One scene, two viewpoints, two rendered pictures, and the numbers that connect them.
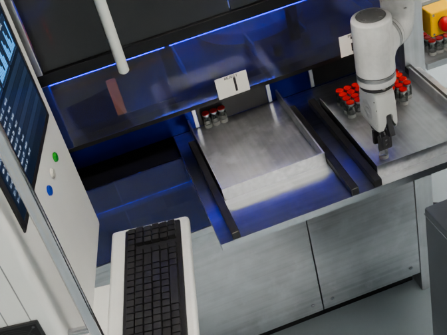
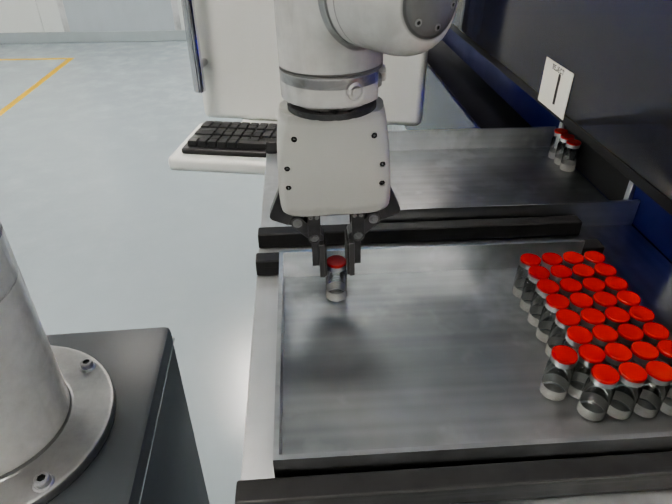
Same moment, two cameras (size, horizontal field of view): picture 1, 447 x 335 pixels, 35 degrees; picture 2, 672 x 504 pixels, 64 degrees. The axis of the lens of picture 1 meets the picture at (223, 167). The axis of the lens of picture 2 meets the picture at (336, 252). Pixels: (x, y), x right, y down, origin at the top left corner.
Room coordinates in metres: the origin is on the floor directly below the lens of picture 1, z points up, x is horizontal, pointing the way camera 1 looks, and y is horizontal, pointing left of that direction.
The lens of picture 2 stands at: (1.34, -0.82, 1.24)
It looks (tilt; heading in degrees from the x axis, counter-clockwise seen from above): 34 degrees down; 93
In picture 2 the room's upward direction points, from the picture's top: straight up
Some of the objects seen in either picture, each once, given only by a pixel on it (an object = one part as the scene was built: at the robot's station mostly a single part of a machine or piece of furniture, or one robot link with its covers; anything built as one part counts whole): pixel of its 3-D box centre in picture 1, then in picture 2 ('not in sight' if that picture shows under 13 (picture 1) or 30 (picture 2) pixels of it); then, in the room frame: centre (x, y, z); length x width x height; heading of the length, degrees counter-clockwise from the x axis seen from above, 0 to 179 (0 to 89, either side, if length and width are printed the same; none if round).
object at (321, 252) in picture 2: (386, 139); (309, 242); (1.29, -0.37, 0.95); 0.03 x 0.03 x 0.07; 7
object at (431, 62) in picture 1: (436, 50); not in sight; (1.74, -0.67, 0.87); 0.14 x 0.13 x 0.02; 7
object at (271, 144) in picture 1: (252, 141); (476, 173); (1.51, -0.09, 0.90); 0.34 x 0.26 x 0.04; 7
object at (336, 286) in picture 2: (383, 149); (336, 279); (1.32, -0.37, 0.90); 0.02 x 0.02 x 0.04
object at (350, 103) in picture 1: (379, 99); (557, 327); (1.52, -0.43, 0.90); 0.18 x 0.02 x 0.05; 97
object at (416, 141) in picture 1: (395, 117); (463, 337); (1.44, -0.44, 0.90); 0.34 x 0.26 x 0.04; 7
